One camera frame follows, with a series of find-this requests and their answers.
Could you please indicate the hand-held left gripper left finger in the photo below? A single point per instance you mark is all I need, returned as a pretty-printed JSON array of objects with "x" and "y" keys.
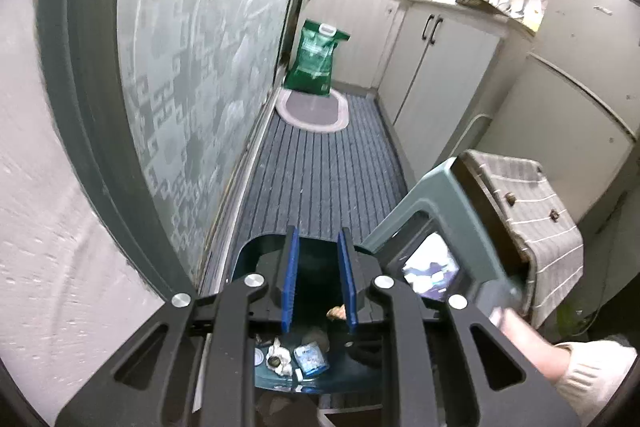
[{"x": 290, "y": 282}]

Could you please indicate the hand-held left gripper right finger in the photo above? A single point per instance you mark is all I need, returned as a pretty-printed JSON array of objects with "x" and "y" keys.
[{"x": 348, "y": 279}]

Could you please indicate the black trash bin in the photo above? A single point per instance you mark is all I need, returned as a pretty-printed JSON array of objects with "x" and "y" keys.
[{"x": 250, "y": 252}]

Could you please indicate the blue white plastic packet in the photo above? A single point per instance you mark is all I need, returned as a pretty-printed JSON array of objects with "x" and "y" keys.
[{"x": 310, "y": 357}]

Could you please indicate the person's right forearm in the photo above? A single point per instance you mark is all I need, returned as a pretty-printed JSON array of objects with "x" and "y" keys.
[{"x": 590, "y": 372}]

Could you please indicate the grey-green plastic stool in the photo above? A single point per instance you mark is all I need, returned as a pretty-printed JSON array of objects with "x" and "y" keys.
[{"x": 425, "y": 202}]

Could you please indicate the striped blue floor mat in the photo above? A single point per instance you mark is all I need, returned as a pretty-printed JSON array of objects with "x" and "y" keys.
[{"x": 325, "y": 182}]

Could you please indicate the grey checked tablecloth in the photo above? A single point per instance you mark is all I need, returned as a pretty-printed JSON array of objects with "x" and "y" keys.
[{"x": 560, "y": 257}]

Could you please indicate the oval grey floor mat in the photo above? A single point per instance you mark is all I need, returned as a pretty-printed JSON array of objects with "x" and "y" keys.
[{"x": 312, "y": 112}]

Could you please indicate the wide white kitchen cabinet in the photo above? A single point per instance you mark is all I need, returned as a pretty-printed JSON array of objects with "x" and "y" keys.
[{"x": 450, "y": 72}]

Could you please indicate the beige refrigerator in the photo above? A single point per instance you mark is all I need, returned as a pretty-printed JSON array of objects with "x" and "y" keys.
[{"x": 575, "y": 107}]

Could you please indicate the green rice bag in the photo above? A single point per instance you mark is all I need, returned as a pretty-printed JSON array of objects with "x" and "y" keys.
[{"x": 315, "y": 57}]

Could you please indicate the frosted patterned glass door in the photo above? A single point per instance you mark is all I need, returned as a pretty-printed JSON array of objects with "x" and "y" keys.
[{"x": 200, "y": 57}]

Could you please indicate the narrow white kitchen cabinet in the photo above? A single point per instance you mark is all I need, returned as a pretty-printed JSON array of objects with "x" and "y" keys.
[{"x": 360, "y": 32}]

